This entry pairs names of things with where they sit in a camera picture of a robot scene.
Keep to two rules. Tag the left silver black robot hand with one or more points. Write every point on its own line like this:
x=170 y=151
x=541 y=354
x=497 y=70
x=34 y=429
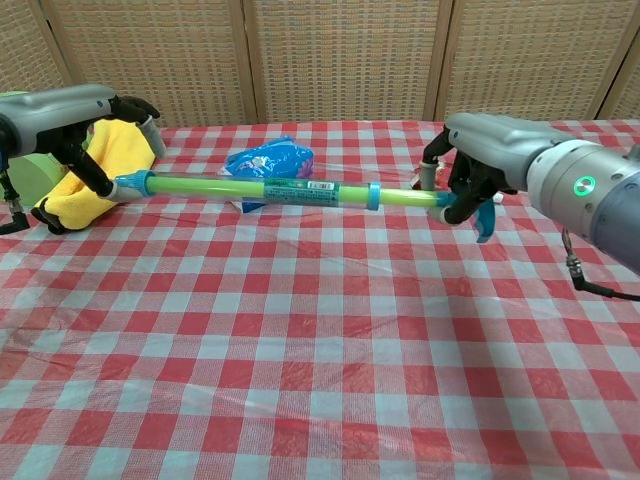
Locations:
x=55 y=112

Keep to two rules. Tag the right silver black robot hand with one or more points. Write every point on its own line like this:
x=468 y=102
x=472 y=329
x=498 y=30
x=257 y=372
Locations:
x=495 y=145

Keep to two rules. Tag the green tube water gun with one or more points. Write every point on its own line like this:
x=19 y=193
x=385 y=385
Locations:
x=225 y=189

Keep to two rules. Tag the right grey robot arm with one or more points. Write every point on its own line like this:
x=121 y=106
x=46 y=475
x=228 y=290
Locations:
x=595 y=200

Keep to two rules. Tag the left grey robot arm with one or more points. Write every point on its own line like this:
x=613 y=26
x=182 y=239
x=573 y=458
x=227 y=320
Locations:
x=3 y=152

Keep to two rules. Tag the red white checkered tablecloth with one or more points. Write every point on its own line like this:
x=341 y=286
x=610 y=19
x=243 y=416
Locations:
x=300 y=350

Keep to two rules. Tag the green plastic bucket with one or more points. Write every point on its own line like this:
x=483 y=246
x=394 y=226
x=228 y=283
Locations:
x=35 y=175

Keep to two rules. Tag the yellow microfibre cloth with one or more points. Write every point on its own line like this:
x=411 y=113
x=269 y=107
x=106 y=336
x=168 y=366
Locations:
x=75 y=212

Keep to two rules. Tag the woven bamboo folding screen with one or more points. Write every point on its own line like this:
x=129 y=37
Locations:
x=340 y=55

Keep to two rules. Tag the blue tissue pack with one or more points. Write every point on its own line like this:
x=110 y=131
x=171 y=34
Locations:
x=270 y=157

